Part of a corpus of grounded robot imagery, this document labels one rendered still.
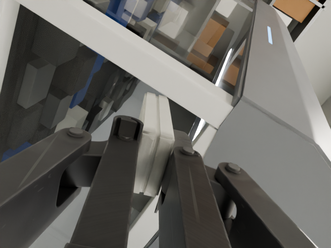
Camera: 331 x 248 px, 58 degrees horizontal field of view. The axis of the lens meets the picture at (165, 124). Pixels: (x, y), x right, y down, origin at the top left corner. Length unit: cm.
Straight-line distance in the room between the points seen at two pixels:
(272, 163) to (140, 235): 34
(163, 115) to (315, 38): 382
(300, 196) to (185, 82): 27
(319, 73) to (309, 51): 30
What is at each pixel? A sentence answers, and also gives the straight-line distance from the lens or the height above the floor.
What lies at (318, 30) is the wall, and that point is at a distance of 394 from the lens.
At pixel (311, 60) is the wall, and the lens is 399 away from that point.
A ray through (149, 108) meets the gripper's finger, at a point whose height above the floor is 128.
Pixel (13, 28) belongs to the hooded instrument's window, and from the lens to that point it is 63.
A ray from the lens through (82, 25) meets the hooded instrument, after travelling 52.
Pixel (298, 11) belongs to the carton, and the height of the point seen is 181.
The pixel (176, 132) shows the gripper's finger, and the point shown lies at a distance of 16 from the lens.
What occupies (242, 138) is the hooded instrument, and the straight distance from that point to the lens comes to 50.
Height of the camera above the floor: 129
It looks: level
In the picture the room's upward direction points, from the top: 122 degrees clockwise
